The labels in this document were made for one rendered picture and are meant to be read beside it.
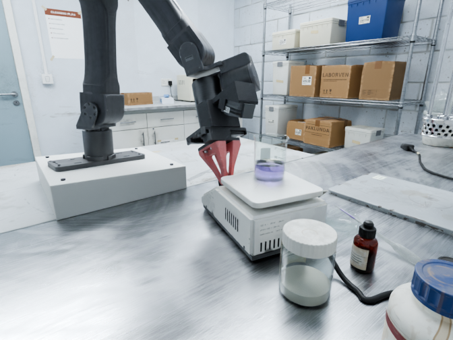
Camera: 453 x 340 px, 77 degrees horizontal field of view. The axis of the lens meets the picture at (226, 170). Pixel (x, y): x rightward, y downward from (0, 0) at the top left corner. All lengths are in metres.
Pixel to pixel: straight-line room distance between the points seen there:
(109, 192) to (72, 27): 2.87
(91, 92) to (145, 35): 2.96
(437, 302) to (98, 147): 0.62
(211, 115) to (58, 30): 2.92
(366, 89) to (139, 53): 2.35
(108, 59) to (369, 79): 2.17
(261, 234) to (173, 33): 0.38
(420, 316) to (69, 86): 3.27
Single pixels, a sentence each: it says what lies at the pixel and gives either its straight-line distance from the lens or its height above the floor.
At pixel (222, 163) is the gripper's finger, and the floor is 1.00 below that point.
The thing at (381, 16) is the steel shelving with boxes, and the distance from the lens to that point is 2.63.
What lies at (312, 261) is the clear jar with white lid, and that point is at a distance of 0.32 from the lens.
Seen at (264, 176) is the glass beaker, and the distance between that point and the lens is 0.43.
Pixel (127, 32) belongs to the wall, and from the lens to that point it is 3.53.
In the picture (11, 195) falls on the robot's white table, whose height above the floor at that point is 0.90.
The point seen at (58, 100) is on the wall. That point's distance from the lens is 3.32.
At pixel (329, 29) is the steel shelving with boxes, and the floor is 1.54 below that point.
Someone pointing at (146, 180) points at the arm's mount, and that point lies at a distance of 0.62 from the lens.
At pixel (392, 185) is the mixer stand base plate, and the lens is 0.76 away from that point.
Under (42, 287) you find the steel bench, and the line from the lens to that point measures 0.43.
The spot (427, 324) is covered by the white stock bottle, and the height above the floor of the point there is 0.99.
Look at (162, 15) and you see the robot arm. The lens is 0.60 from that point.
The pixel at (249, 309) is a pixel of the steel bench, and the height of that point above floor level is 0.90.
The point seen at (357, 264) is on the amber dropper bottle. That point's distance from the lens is 0.43.
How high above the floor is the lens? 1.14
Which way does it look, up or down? 17 degrees down
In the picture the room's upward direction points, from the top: straight up
